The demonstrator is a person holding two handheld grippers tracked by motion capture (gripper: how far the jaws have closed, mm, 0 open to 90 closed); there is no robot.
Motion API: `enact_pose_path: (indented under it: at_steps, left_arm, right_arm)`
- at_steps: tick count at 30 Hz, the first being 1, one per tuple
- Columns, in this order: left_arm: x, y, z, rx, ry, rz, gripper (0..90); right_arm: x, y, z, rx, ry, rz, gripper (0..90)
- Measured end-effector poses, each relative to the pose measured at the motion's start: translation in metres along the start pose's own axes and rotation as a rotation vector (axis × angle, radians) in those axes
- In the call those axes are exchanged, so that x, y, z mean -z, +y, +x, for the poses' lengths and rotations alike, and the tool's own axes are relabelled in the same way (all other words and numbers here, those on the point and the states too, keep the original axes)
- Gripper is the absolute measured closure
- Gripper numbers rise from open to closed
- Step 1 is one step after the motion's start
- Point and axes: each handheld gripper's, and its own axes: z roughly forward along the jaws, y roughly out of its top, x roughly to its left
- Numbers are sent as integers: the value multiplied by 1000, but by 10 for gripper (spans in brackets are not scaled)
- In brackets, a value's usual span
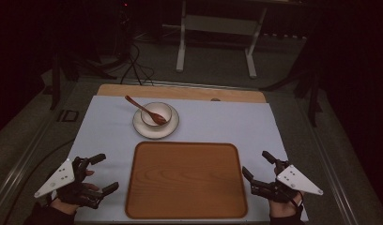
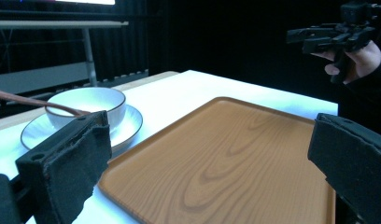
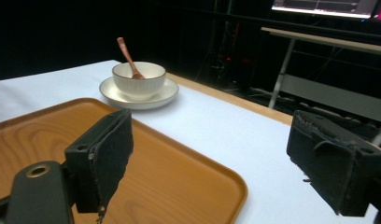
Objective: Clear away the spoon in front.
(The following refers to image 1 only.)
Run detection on black floor cables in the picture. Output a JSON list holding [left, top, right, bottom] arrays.
[[119, 43, 155, 86]]

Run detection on person's left hand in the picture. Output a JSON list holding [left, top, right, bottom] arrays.
[[50, 168, 100, 216]]

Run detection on dark floor cable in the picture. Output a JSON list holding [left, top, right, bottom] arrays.
[[3, 139, 75, 218]]

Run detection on white bowl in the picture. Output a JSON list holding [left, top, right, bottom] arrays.
[[140, 101, 173, 128]]

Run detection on pale blue table mat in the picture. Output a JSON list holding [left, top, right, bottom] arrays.
[[53, 95, 310, 223]]

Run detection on black rectangular floor frame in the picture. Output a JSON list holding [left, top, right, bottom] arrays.
[[56, 109, 80, 123]]

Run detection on black stand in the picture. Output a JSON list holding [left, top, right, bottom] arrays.
[[49, 51, 76, 111], [260, 46, 324, 128]]

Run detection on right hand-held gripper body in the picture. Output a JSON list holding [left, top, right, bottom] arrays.
[[250, 158, 324, 204]]

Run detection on white saucer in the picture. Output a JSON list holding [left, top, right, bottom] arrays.
[[131, 102, 180, 140]]

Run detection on white metal stand frame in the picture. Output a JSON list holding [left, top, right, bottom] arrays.
[[176, 0, 268, 79]]

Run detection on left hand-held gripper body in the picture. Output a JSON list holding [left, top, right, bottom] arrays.
[[34, 156, 103, 210]]

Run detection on person's right hand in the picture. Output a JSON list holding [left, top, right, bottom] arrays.
[[268, 167, 305, 218]]

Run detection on brown wooden spoon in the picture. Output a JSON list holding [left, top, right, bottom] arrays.
[[124, 95, 168, 127]]

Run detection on brown wooden tray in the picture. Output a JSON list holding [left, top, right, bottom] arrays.
[[124, 141, 249, 219]]

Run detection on dark equipment tower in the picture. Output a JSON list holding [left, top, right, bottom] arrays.
[[117, 0, 135, 62]]

